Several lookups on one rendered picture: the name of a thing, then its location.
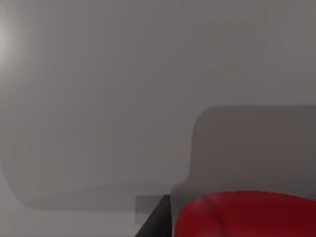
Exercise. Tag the red cup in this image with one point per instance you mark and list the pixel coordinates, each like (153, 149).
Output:
(247, 214)

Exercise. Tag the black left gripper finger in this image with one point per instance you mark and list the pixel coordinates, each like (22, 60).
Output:
(160, 221)

